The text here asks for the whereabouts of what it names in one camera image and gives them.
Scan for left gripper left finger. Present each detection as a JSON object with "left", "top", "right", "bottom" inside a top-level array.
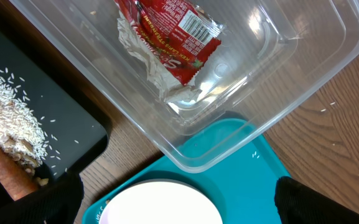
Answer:
[{"left": 0, "top": 174, "right": 84, "bottom": 224}]

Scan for rice and peanut scraps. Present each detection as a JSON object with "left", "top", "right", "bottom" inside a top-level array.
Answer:
[{"left": 0, "top": 46, "right": 80, "bottom": 187}]

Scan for orange carrot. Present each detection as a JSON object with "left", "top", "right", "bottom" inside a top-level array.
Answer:
[{"left": 0, "top": 149, "right": 39, "bottom": 200}]

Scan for clear plastic bin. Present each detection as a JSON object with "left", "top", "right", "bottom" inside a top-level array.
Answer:
[{"left": 14, "top": 0, "right": 359, "bottom": 173}]

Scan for teal plastic tray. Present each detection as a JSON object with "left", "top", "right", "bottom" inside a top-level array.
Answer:
[{"left": 82, "top": 136, "right": 289, "bottom": 224}]

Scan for black waste tray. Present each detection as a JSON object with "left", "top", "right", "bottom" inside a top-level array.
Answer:
[{"left": 0, "top": 15, "right": 110, "bottom": 209}]

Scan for red snack wrapper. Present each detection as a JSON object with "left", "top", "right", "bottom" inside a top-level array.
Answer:
[{"left": 115, "top": 0, "right": 223, "bottom": 86}]

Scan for large pink plate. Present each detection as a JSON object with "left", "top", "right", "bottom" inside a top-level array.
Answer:
[{"left": 99, "top": 179, "right": 223, "bottom": 224}]

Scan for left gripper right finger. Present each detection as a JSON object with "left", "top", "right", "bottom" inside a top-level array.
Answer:
[{"left": 274, "top": 176, "right": 359, "bottom": 224}]

